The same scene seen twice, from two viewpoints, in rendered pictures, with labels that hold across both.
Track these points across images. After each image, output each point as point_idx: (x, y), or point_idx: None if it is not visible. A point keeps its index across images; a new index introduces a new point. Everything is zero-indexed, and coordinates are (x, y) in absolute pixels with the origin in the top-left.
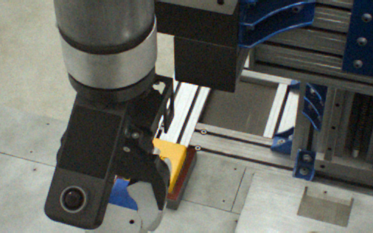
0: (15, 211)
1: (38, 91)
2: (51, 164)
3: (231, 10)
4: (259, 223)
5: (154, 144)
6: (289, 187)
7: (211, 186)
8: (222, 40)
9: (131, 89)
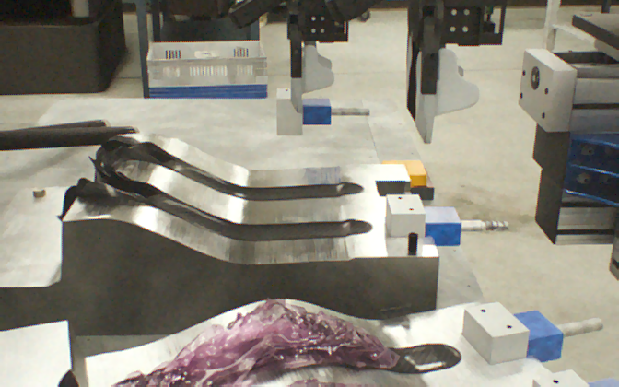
0: (333, 158)
1: None
2: (380, 159)
3: (546, 126)
4: (355, 170)
5: (416, 165)
6: (398, 175)
7: None
8: (557, 178)
9: None
